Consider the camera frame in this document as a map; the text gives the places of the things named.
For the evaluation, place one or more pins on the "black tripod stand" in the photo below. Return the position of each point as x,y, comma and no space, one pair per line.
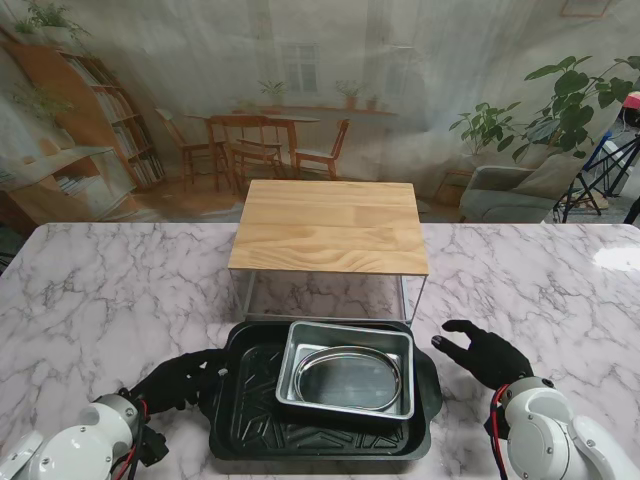
582,185

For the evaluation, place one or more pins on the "black patterned baking tray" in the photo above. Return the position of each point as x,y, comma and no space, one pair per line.
250,400

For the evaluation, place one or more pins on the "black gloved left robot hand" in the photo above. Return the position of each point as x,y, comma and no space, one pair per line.
175,382

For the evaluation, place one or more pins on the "oval stainless steel plate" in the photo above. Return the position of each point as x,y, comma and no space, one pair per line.
345,385

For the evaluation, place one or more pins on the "printed room scene backdrop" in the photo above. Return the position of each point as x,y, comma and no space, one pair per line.
350,50

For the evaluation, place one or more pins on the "wooden top metal frame shelf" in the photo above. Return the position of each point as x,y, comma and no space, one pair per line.
325,235

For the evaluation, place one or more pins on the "red yellow helmet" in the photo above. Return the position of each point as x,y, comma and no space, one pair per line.
632,101

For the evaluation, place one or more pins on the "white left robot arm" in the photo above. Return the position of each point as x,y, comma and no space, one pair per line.
75,450

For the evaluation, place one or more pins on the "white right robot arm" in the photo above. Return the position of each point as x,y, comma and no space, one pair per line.
545,430

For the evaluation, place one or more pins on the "silver rectangular baking tin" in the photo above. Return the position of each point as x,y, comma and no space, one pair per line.
345,334

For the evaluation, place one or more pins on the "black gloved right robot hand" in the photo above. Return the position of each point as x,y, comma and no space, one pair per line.
495,362

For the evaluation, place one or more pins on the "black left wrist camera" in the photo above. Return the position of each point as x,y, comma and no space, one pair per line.
152,445

